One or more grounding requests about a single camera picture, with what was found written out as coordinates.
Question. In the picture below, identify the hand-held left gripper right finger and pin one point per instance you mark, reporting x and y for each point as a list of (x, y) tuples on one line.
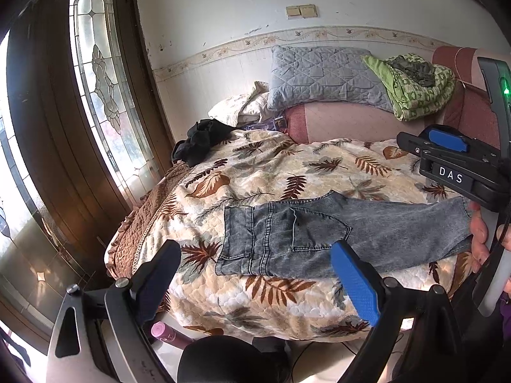
[(355, 283)]

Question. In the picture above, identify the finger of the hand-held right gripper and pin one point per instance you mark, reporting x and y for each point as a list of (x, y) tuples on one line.
[(447, 137), (411, 143)]

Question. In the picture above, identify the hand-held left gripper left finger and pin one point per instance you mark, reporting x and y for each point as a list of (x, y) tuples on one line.
[(157, 283)]

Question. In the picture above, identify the grey denim pants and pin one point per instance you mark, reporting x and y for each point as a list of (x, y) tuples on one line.
[(279, 231)]

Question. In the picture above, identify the person's right hand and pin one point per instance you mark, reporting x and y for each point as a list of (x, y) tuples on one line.
[(479, 235)]

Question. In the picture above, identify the green printed blanket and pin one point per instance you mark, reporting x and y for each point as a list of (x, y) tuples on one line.
[(415, 95)]

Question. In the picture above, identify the pink bottle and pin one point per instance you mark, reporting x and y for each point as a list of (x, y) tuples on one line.
[(165, 331)]

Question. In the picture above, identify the brown lace-edged cover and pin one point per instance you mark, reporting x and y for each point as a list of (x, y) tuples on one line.
[(147, 211)]

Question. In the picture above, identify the grey-green crumpled cloth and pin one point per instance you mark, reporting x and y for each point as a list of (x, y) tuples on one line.
[(415, 70)]

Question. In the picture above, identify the pink headboard cushion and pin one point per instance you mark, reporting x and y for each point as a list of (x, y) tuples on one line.
[(339, 123)]

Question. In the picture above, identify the grey quilted pillow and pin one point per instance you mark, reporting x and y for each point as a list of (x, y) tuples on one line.
[(319, 75)]

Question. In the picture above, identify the leaf printed blanket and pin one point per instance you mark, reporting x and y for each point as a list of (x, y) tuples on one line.
[(279, 167)]

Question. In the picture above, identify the purple item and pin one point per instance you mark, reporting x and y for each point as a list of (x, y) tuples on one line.
[(275, 123)]

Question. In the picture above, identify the black crumpled cloth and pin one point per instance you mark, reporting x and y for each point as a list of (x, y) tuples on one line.
[(203, 137)]

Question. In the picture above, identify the white pillow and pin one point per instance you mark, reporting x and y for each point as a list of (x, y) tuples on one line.
[(235, 107)]

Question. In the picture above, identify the wooden stained glass door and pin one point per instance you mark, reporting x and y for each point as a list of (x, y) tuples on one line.
[(52, 127)]

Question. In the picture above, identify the beige light switch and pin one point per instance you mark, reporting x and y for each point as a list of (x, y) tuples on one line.
[(301, 11)]

